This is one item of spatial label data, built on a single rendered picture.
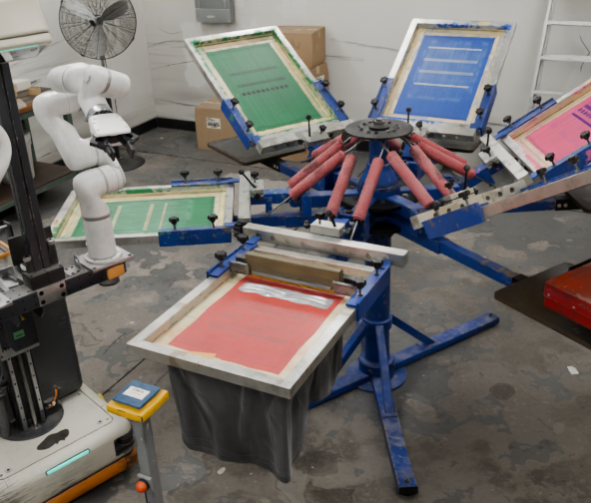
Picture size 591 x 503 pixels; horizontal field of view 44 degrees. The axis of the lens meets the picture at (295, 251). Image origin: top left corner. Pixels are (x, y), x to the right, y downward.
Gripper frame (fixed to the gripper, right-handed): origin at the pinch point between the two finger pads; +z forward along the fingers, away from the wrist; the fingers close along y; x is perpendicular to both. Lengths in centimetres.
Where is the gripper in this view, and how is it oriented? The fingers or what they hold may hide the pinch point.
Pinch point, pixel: (121, 152)
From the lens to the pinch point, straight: 213.5
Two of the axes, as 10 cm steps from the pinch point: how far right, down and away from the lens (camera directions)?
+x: -2.1, 7.1, 6.7
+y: 8.5, -2.0, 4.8
